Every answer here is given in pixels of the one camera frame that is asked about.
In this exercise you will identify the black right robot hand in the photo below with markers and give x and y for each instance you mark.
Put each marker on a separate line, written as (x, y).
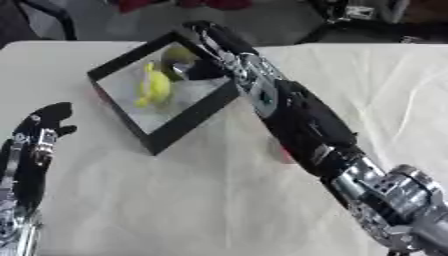
(309, 126)

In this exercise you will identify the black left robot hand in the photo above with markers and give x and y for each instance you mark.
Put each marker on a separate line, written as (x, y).
(29, 156)

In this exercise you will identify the green round toy fruit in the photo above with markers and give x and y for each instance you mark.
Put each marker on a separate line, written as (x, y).
(177, 55)

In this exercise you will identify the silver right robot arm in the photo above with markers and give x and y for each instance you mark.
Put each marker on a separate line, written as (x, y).
(396, 200)

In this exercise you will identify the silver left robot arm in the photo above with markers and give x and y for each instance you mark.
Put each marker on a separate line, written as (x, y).
(17, 233)

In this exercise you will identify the black box with white inside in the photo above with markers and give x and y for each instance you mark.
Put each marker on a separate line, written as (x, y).
(192, 116)

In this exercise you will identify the small red object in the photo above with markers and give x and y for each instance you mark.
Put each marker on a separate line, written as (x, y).
(286, 156)

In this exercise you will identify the black equipment stand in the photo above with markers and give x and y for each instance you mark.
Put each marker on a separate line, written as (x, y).
(373, 30)

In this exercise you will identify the yellow-green soft toy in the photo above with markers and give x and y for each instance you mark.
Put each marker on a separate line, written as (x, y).
(155, 89)

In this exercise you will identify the black chair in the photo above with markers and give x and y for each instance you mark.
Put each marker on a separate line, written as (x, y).
(41, 10)

